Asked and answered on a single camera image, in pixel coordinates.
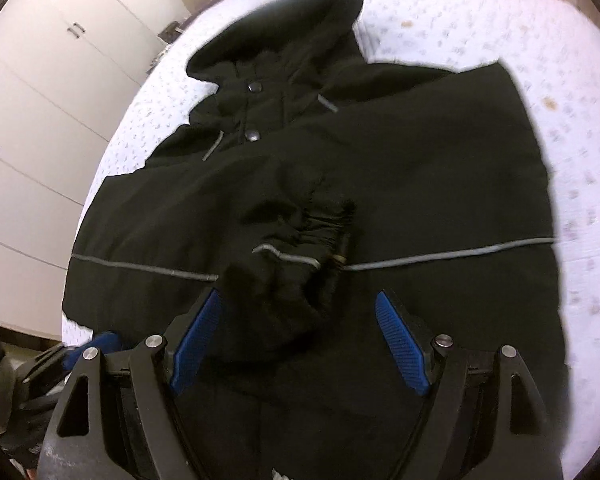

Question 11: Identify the bed with white patterned sheet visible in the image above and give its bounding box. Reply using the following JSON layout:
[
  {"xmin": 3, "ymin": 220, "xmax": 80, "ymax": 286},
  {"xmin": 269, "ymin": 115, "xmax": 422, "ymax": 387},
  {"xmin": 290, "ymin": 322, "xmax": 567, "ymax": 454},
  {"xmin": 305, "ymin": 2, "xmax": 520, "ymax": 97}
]
[{"xmin": 57, "ymin": 0, "xmax": 600, "ymax": 480}]

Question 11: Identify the white wardrobe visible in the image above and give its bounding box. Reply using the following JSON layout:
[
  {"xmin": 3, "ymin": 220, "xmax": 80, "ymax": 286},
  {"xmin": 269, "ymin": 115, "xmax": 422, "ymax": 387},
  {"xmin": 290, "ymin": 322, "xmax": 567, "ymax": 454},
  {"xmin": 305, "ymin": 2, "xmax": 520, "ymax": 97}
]
[{"xmin": 0, "ymin": 0, "xmax": 191, "ymax": 341}]

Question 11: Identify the black hooded jacket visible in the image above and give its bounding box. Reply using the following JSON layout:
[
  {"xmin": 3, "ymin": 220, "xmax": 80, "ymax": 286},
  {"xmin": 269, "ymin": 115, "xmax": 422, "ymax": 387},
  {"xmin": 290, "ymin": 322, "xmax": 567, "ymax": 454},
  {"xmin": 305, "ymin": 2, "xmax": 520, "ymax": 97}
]
[{"xmin": 62, "ymin": 0, "xmax": 568, "ymax": 480}]

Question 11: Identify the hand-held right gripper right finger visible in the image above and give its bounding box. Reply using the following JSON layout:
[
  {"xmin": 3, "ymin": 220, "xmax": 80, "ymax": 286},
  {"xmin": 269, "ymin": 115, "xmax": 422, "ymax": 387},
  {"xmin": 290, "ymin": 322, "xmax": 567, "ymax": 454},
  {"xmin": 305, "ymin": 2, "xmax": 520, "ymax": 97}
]
[{"xmin": 374, "ymin": 289, "xmax": 562, "ymax": 480}]

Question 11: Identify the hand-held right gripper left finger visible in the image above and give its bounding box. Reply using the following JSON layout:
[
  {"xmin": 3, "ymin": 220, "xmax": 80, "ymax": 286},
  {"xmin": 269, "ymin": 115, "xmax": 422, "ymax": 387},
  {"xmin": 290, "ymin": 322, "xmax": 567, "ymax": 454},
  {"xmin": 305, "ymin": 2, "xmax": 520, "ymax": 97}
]
[{"xmin": 50, "ymin": 287, "xmax": 226, "ymax": 480}]

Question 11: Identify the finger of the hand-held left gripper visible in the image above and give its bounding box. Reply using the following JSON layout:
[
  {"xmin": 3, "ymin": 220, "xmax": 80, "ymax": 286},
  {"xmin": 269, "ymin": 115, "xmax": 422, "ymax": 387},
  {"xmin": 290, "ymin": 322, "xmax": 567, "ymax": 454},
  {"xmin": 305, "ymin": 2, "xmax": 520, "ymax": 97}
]
[
  {"xmin": 67, "ymin": 331, "xmax": 124, "ymax": 361},
  {"xmin": 21, "ymin": 343, "xmax": 79, "ymax": 387}
]

